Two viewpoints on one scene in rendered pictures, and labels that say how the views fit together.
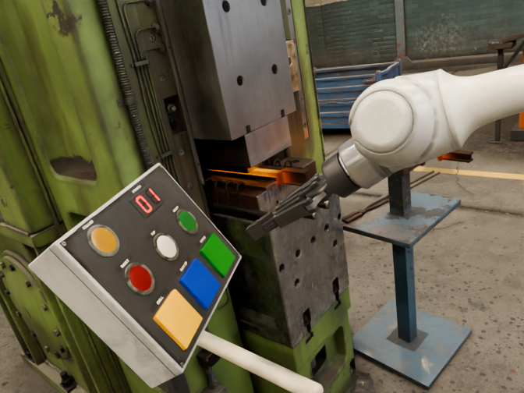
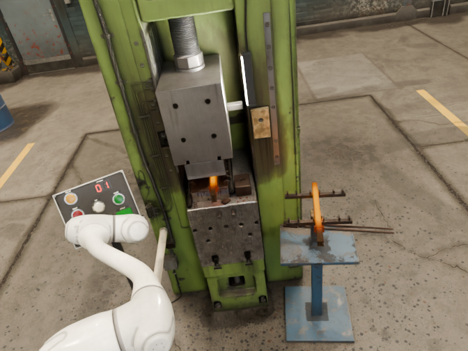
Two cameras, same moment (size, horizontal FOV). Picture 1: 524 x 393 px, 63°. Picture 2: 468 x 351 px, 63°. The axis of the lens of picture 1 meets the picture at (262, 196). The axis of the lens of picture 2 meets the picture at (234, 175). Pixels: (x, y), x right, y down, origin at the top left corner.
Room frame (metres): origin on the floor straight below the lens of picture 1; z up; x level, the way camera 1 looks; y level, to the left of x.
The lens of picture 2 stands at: (0.24, -1.37, 2.18)
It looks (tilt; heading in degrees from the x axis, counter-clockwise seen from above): 35 degrees down; 49
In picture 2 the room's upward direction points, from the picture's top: 9 degrees counter-clockwise
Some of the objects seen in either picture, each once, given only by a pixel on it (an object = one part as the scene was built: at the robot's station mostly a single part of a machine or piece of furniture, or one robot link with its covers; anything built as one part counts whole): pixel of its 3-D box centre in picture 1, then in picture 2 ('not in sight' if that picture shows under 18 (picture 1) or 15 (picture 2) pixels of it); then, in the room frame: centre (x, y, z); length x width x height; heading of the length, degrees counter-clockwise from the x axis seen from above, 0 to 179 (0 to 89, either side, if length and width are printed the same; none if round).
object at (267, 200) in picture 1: (228, 183); (209, 172); (1.34, 0.10, 0.96); 0.42 x 0.20 x 0.09; 47
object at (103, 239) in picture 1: (104, 240); (70, 198); (0.62, 0.26, 1.16); 0.05 x 0.03 x 0.04; 137
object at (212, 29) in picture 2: not in sight; (206, 83); (1.59, 0.30, 1.37); 0.41 x 0.10 x 0.91; 137
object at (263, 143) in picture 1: (218, 138); (205, 148); (1.34, 0.10, 1.12); 0.42 x 0.20 x 0.10; 47
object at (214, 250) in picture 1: (216, 255); (125, 216); (0.78, 0.12, 1.01); 0.07 x 0.05 x 0.07; 162
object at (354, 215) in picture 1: (394, 194); (336, 227); (1.64, -0.56, 0.66); 0.60 x 0.04 x 0.01; 121
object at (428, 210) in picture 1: (401, 214); (316, 242); (1.49, -0.53, 0.64); 0.40 x 0.30 x 0.02; 129
